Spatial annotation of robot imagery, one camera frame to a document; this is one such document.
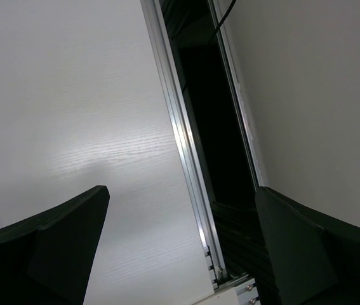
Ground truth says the black usb cable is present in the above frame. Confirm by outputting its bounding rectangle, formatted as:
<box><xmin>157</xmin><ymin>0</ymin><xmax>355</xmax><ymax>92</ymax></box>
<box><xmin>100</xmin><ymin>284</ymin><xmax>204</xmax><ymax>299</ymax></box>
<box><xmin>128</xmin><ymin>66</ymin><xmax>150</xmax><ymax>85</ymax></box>
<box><xmin>213</xmin><ymin>0</ymin><xmax>238</xmax><ymax>36</ymax></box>

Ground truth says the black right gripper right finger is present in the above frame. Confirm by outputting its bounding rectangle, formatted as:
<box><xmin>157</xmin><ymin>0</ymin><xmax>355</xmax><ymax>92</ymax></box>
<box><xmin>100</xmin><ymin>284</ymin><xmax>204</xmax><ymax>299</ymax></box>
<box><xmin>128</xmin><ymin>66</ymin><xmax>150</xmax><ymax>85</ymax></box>
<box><xmin>255</xmin><ymin>187</ymin><xmax>360</xmax><ymax>304</ymax></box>

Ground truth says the aluminium table frame rail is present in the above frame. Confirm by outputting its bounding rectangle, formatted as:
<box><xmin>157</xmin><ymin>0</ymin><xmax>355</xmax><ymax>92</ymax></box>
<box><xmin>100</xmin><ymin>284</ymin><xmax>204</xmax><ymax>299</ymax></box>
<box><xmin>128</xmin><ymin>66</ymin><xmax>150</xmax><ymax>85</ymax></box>
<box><xmin>141</xmin><ymin>1</ymin><xmax>260</xmax><ymax>304</ymax></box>

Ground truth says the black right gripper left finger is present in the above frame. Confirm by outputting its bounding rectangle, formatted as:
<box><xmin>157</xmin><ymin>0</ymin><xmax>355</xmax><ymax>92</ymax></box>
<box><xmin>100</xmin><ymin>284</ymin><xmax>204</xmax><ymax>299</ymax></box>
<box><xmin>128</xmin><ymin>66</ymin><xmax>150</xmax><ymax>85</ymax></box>
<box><xmin>0</xmin><ymin>185</ymin><xmax>109</xmax><ymax>304</ymax></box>

